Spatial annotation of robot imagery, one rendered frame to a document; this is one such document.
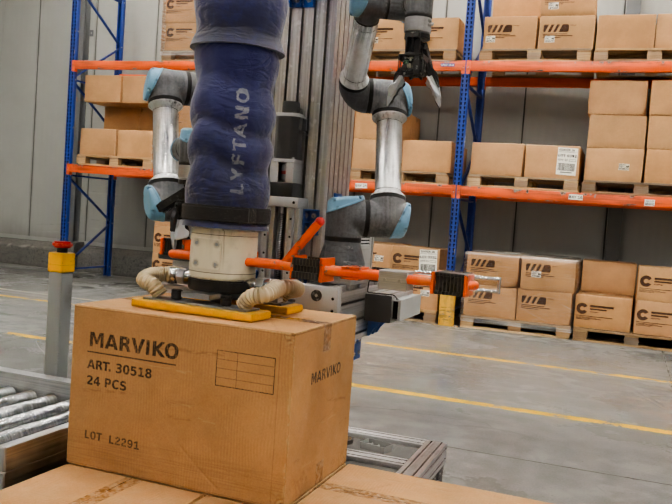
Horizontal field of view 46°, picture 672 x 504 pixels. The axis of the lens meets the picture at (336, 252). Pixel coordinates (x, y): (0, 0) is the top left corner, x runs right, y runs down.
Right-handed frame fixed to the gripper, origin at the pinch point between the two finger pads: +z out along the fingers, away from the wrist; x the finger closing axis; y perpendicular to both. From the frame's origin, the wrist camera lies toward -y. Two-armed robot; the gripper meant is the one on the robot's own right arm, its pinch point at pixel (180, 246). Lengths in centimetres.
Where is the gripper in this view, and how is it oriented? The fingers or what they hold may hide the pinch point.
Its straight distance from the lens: 241.5
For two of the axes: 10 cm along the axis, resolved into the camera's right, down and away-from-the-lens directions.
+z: -0.7, 10.0, 0.5
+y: 9.3, 0.8, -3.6
